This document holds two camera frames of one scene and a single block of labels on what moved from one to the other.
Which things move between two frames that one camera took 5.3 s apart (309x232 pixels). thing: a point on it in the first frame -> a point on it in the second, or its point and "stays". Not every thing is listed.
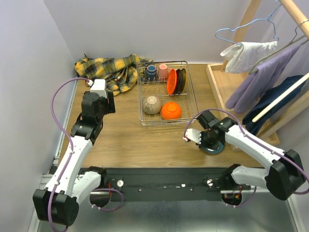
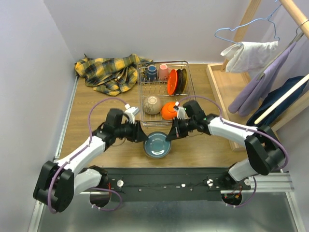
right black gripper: (214, 146) -> (175, 130)
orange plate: (171, 81) stays
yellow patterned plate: (184, 80) stays
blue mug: (151, 72) stays
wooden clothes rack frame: (249, 16) stays
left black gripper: (110, 102) -> (135, 131)
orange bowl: (171, 110) stays
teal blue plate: (215, 152) -> (156, 146)
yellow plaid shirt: (119, 73) stays
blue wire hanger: (267, 19) stays
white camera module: (99, 87) -> (131, 112)
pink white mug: (162, 72) stays
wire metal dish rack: (165, 93) stays
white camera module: (193, 135) -> (180, 110)
